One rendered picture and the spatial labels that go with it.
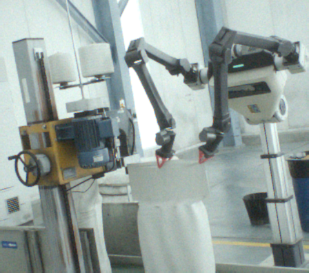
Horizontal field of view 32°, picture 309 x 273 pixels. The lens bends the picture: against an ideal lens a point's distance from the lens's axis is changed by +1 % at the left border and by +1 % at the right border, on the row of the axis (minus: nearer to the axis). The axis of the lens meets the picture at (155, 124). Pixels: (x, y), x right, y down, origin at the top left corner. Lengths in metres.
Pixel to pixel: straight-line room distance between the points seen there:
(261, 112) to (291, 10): 8.13
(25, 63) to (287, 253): 1.76
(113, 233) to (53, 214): 0.91
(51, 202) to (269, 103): 1.25
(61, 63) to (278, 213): 1.46
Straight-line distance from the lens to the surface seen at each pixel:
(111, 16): 8.79
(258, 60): 2.82
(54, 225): 2.75
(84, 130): 2.56
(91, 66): 2.66
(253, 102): 2.93
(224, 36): 2.35
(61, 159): 2.67
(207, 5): 11.62
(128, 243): 3.51
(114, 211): 3.51
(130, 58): 2.62
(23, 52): 2.71
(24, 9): 8.08
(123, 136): 3.03
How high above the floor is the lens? 1.38
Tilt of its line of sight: 3 degrees down
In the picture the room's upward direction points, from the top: 10 degrees counter-clockwise
